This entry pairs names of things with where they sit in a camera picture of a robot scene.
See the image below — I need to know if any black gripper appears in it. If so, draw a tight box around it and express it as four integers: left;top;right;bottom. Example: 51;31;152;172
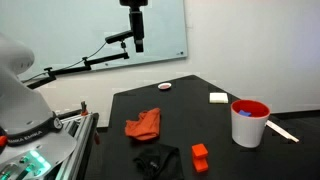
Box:
128;7;145;54

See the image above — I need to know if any orange towel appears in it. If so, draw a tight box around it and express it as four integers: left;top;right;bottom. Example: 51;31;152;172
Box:
124;107;162;142

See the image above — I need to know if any small red white dish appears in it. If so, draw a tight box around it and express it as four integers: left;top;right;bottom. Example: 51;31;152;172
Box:
157;82;173;91

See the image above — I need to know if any glass whiteboard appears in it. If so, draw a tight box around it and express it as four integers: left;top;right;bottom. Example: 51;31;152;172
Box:
0;0;189;82

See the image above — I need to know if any red black clamp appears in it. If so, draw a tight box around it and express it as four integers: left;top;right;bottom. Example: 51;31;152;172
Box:
79;100;90;117

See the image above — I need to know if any white rectangular foam block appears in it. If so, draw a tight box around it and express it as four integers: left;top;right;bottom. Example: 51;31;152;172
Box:
209;92;230;104

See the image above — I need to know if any black round object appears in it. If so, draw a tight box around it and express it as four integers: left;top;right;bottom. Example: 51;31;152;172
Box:
133;143;185;180

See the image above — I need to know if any orange cube block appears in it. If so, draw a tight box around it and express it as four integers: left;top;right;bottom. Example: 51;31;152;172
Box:
192;157;210;174
191;143;209;159

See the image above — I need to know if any blue item inside mug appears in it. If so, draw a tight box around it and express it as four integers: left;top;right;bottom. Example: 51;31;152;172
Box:
238;109;253;118

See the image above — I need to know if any white mug red interior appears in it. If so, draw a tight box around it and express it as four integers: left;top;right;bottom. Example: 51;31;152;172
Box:
230;99;272;149

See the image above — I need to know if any long flat white stick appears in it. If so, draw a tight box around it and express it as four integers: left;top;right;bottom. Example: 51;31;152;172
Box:
265;119;300;144

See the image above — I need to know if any black stereo camera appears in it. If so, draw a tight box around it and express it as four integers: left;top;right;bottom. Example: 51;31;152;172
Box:
104;29;135;45

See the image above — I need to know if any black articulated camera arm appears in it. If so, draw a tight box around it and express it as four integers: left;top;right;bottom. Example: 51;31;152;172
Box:
25;40;131;90

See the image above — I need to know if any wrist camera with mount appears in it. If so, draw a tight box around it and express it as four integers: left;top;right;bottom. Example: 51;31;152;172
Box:
119;0;149;8

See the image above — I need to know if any thin black camera cable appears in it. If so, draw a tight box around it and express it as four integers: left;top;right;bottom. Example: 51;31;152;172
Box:
20;41;108;83

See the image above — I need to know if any aluminium extrusion frame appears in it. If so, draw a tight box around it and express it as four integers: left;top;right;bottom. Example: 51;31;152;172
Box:
49;111;100;180

